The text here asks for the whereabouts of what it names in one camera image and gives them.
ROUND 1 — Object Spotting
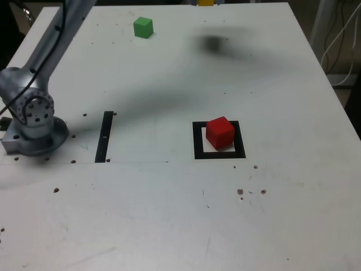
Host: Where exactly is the black tape strip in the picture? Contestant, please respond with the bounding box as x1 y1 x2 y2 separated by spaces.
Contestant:
94 111 114 164

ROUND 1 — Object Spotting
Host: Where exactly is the white post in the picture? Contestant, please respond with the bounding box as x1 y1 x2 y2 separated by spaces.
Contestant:
310 0 334 43

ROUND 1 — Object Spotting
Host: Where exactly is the thin black cable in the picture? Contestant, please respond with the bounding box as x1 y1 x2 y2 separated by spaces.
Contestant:
324 0 347 73

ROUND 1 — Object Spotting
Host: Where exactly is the white cable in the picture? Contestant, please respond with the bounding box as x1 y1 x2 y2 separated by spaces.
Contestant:
321 0 361 86

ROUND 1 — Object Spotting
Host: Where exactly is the chrome metal tube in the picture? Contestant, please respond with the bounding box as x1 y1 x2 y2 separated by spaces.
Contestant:
21 6 36 22

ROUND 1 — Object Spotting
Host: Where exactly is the green cube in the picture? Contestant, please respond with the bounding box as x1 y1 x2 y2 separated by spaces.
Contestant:
133 16 154 38

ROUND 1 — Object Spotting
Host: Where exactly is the red cube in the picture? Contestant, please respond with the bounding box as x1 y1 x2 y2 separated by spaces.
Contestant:
205 116 236 150

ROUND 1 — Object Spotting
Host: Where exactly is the black tape square outline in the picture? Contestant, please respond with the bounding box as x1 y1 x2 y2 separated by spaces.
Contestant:
192 120 246 160

